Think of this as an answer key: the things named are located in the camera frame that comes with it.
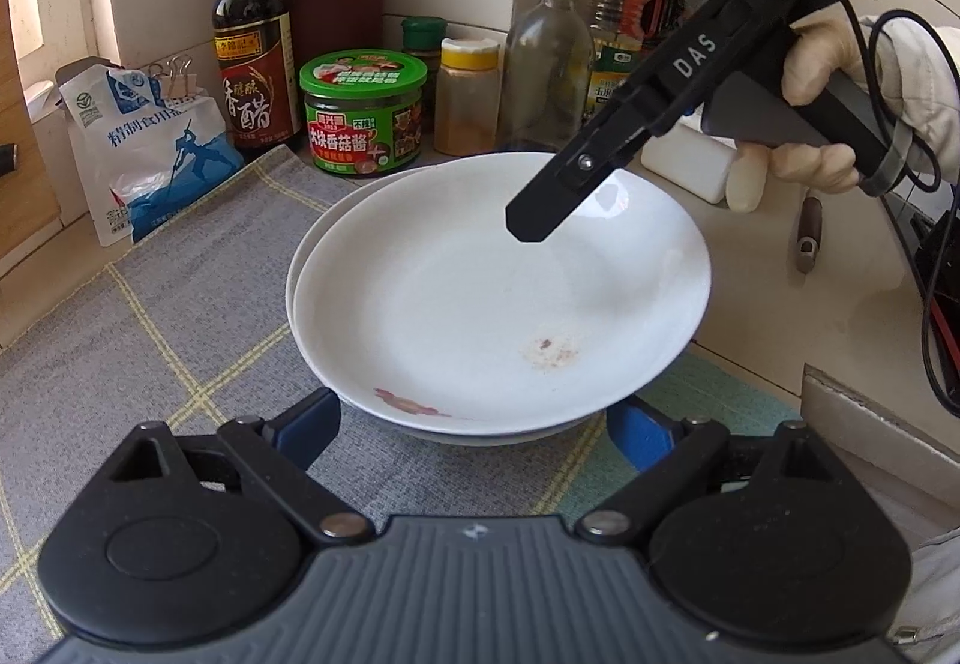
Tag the white blue salt bag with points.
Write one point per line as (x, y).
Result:
(155, 155)

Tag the binder clips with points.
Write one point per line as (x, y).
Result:
(175, 77)

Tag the grey green checked towel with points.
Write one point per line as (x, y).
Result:
(189, 327)

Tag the clear bottle red cap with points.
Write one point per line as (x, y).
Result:
(547, 71)

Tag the yellow lid spice jar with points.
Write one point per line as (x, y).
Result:
(468, 97)

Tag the bamboo cutting board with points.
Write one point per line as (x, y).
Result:
(27, 201)

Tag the dark vinegar bottle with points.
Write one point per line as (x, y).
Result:
(254, 49)

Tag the green lid sauce jar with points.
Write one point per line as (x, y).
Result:
(363, 111)

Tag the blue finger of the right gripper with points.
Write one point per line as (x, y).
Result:
(607, 143)

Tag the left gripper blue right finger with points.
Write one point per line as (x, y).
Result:
(674, 459)

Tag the white plate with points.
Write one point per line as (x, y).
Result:
(420, 309)
(644, 279)

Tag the small brown handled tool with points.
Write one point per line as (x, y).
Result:
(808, 235)

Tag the white plastic box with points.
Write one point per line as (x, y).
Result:
(691, 160)

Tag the green cap small jar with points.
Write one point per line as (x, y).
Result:
(423, 37)

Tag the right gloved hand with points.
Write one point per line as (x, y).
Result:
(820, 50)

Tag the cooking oil bottle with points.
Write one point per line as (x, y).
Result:
(618, 36)

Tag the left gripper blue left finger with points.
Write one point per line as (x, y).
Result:
(273, 457)

